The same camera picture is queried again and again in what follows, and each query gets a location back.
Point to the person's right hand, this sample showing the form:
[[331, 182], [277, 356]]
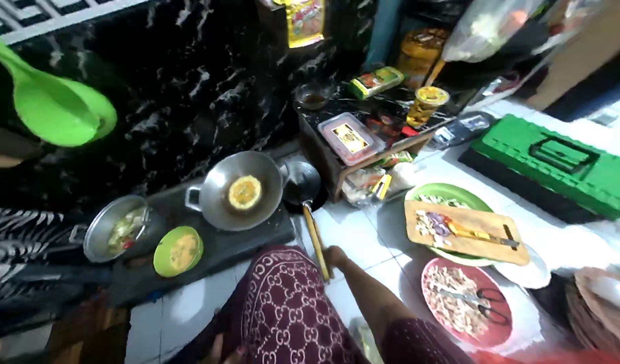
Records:
[[335, 256]]

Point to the person's left hand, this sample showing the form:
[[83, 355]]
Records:
[[222, 354]]

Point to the person's right fingers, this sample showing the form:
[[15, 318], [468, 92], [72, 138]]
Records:
[[329, 256]]

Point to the person's left fingers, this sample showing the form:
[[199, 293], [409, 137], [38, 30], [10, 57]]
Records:
[[217, 346]]

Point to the person's right forearm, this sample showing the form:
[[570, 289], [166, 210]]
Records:
[[373, 291]]

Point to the person's legs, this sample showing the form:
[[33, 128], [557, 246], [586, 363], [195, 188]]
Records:
[[289, 308]]

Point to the clear plastic bag of ingredients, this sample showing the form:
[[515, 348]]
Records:
[[359, 187]]

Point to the yellow black small packet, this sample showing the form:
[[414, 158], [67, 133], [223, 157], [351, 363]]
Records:
[[382, 186]]

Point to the small low black-topped table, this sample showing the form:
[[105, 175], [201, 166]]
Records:
[[325, 164]]

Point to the yellow egg mixture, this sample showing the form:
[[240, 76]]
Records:
[[184, 251]]

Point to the black stove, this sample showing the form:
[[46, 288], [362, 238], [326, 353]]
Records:
[[229, 245]]

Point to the round yellow egg omelette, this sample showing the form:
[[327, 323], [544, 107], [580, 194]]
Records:
[[245, 192]]

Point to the light green bowl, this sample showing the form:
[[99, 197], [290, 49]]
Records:
[[164, 247]]

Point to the pile of chopped onions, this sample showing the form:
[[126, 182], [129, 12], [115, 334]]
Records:
[[440, 224]]

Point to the small green red packet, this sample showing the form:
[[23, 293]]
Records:
[[397, 159]]

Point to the clear rectangular food container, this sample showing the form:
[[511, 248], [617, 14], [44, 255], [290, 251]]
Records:
[[348, 137]]

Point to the pile of chopped white pieces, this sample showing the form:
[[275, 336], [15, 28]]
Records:
[[441, 201]]

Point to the silver metal wok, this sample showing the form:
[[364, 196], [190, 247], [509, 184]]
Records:
[[221, 182]]

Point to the pile of shredded white meat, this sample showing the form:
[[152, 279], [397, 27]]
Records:
[[454, 308]]

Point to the wooden cutting board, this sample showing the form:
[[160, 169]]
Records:
[[469, 242]]

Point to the chopped vegetables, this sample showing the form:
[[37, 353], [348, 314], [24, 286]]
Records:
[[125, 230]]

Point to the green plastic basin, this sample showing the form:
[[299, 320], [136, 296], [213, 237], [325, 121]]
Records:
[[471, 197]]

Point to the small clear glass bowl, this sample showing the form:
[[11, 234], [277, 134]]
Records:
[[312, 98]]

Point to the silver metal pot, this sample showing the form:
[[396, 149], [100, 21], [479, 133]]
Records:
[[98, 237]]

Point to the plastic cup with yellow lid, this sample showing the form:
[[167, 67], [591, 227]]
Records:
[[423, 107]]

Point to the green yellow food packet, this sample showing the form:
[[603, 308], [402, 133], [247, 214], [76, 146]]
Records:
[[375, 82]]

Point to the dark plastic package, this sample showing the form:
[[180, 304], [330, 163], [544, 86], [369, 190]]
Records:
[[461, 130]]

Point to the pink plastic bowl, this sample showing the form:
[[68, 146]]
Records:
[[502, 328]]

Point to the white plate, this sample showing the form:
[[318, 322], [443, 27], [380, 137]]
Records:
[[535, 270]]

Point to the zebra striped cloth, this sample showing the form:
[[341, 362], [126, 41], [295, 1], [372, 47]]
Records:
[[24, 247]]

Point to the large jar with orange contents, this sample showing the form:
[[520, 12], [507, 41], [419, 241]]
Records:
[[418, 55]]

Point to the yellow hanging packet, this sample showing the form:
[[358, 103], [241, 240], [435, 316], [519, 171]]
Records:
[[306, 23]]

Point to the green black toolbox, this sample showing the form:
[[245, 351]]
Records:
[[547, 154]]

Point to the clear plastic bag of vegetables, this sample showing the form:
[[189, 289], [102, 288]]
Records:
[[479, 30]]

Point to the bright green plastic ladles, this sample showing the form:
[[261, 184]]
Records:
[[54, 108]]

